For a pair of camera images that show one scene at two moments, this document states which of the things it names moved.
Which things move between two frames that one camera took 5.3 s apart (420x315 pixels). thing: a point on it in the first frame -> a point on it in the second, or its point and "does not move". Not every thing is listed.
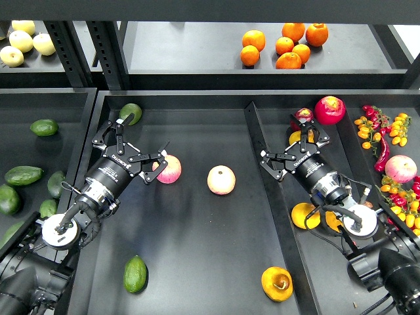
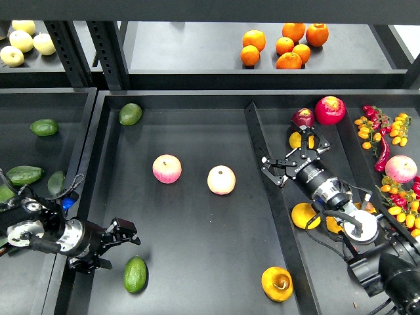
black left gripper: (122, 161) -> (84, 240)
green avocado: (134, 274) does not move
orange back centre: (284, 44) does not move
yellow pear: (277, 283) does not move
